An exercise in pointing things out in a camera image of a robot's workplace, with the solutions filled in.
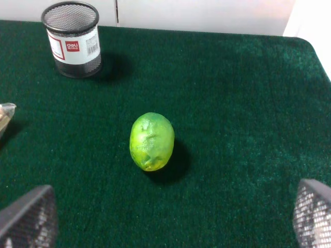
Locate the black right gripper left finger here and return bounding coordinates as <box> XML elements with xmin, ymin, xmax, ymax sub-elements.
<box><xmin>1</xmin><ymin>185</ymin><xmax>58</xmax><ymax>248</ymax></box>

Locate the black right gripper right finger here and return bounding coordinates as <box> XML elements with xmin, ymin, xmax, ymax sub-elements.
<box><xmin>293</xmin><ymin>179</ymin><xmax>330</xmax><ymax>247</ymax></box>

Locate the clear chocolate candy packet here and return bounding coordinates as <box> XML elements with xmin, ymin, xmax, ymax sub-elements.
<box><xmin>0</xmin><ymin>103</ymin><xmax>17</xmax><ymax>137</ymax></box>

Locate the green felt table mat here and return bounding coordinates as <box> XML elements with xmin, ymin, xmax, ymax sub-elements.
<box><xmin>1</xmin><ymin>21</ymin><xmax>330</xmax><ymax>247</ymax></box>

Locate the green lime fruit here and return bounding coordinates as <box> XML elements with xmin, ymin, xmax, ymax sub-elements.
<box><xmin>129</xmin><ymin>112</ymin><xmax>175</xmax><ymax>172</ymax></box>

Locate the black mesh pen holder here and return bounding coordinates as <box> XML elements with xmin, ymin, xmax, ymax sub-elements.
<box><xmin>41</xmin><ymin>1</ymin><xmax>102</xmax><ymax>78</ymax></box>

